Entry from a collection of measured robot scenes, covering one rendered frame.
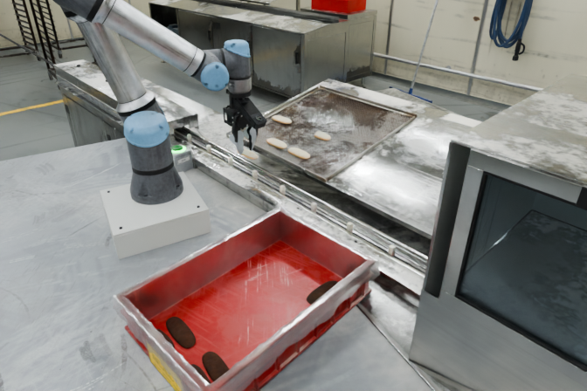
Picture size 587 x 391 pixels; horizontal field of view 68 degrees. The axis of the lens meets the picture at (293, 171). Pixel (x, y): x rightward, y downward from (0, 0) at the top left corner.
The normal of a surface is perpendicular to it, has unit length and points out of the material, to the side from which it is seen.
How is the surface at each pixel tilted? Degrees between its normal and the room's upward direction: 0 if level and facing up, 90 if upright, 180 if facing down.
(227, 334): 0
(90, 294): 0
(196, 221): 90
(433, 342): 90
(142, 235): 90
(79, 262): 0
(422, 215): 10
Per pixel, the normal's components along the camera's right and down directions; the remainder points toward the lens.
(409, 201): -0.13, -0.81
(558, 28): -0.73, 0.33
